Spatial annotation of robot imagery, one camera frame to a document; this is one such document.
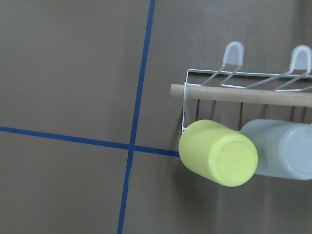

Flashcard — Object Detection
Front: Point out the yellow plastic cup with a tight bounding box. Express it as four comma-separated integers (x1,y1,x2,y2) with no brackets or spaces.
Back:
178,120,258,187

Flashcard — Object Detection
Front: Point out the grey plastic cup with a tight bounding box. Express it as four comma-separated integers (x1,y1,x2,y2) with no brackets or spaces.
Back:
240,119,312,180

